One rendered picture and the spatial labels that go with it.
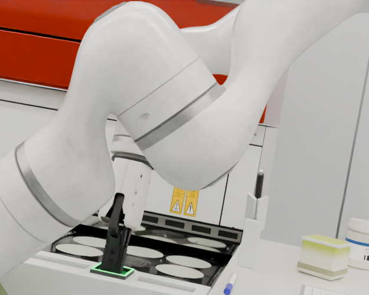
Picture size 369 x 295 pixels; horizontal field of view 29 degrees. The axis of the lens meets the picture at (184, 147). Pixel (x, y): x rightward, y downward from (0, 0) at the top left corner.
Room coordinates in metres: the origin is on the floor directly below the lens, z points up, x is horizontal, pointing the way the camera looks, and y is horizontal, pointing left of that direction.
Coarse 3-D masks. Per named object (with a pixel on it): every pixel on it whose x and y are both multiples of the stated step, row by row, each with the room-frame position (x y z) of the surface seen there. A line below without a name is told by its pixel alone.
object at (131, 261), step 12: (60, 240) 1.55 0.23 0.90; (72, 240) 1.57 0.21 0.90; (60, 252) 1.43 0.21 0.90; (168, 252) 1.62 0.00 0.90; (132, 264) 1.44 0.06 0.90; (144, 264) 1.46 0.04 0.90; (156, 264) 1.48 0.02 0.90; (168, 264) 1.50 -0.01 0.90; (216, 264) 1.58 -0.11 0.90; (168, 276) 1.39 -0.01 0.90; (204, 276) 1.44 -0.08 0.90
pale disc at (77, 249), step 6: (60, 246) 1.49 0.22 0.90; (66, 246) 1.50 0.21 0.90; (72, 246) 1.51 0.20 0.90; (78, 246) 1.52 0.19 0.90; (84, 246) 1.53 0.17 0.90; (72, 252) 1.45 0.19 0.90; (78, 252) 1.46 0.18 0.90; (84, 252) 1.47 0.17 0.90; (90, 252) 1.48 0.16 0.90; (96, 252) 1.49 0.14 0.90; (102, 252) 1.50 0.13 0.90
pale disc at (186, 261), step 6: (168, 258) 1.56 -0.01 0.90; (174, 258) 1.57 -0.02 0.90; (180, 258) 1.58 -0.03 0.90; (186, 258) 1.59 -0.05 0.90; (192, 258) 1.60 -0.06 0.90; (180, 264) 1.52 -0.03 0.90; (186, 264) 1.53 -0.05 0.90; (192, 264) 1.54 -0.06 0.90; (198, 264) 1.55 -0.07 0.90; (204, 264) 1.56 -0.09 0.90
